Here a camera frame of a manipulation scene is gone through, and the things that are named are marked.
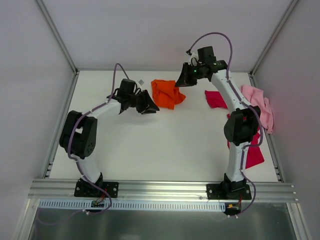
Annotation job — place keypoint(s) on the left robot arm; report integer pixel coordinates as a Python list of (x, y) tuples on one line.
[(79, 133)]

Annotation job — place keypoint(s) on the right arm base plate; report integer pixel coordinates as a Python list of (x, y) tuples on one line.
[(216, 191)]

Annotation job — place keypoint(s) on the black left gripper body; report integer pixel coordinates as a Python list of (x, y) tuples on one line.
[(141, 101)]

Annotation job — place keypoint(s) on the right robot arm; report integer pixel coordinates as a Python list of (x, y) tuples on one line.
[(240, 128)]

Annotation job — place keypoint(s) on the left aluminium frame post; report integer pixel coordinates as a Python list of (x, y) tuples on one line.
[(56, 35)]

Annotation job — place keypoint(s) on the magenta t shirt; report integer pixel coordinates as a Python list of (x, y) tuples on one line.
[(254, 154)]

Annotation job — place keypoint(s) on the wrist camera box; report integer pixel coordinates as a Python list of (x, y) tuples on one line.
[(141, 82), (193, 61)]

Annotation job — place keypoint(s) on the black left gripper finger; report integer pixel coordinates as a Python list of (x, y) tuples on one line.
[(148, 111), (148, 103)]

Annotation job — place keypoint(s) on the white slotted cable duct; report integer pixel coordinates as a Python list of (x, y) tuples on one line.
[(206, 206)]

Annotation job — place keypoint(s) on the aluminium frame post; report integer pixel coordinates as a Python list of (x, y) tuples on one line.
[(56, 35), (276, 32)]

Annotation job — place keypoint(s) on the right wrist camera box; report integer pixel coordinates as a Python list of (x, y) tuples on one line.
[(193, 61)]

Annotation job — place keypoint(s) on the right aluminium frame post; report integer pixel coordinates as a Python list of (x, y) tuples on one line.
[(276, 32)]

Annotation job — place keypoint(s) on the light pink t shirt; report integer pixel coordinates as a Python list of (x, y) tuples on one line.
[(256, 97)]

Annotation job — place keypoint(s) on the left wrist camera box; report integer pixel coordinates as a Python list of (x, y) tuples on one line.
[(141, 82)]

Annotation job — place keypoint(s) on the orange t shirt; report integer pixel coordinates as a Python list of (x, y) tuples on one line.
[(165, 94)]

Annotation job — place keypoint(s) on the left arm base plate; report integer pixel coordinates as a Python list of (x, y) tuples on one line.
[(110, 190)]

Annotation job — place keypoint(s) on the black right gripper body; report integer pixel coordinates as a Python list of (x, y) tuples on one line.
[(190, 74)]

